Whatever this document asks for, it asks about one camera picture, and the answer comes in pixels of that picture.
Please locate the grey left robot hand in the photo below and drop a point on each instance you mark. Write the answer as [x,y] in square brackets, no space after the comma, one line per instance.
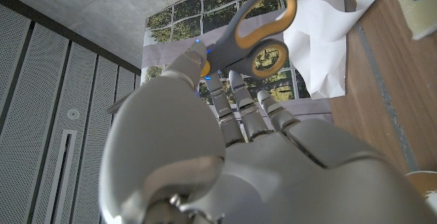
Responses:
[273,176]

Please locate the grey orange scissors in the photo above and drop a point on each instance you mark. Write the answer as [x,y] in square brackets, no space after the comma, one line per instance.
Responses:
[228,44]

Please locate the white receipt paper strip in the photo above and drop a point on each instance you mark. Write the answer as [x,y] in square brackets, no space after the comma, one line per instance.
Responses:
[317,39]

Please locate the gold rimmed paper plate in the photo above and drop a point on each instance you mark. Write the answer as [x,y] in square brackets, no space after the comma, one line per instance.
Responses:
[425,183]

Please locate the yellow sponge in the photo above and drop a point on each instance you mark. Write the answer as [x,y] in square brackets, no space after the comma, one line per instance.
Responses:
[409,15]

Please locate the printed window backdrop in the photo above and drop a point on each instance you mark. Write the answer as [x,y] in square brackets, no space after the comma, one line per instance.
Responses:
[184,22]

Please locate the round ceiling sensor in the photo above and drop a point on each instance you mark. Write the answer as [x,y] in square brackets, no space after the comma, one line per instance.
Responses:
[72,114]

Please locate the ceiling air vent slot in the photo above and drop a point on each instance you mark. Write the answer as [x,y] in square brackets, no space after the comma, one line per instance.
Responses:
[63,169]

